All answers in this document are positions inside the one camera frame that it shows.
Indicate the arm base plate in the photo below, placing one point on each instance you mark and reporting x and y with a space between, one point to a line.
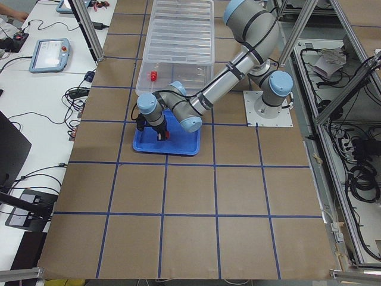
258 114

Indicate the clear plastic box lid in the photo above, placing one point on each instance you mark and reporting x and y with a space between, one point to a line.
180 32

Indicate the clear plastic storage box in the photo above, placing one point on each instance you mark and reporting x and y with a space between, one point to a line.
193 77

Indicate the teach pendant near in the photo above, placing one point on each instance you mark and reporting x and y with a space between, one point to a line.
50 55

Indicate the red block top pile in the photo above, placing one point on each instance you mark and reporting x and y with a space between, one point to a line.
153 76

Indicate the black power adapter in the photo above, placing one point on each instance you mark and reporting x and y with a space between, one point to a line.
99 26

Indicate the black monitor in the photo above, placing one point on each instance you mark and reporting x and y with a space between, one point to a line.
15 148

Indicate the aluminium frame post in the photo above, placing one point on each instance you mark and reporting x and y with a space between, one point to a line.
83 19

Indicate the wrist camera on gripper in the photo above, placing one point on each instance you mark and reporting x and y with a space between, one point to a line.
140 122

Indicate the blue plastic tray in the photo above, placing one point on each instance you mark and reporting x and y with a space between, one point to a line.
179 143

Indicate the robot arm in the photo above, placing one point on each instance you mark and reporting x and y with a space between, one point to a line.
257 31

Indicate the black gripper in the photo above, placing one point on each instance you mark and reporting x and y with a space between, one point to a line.
159 128

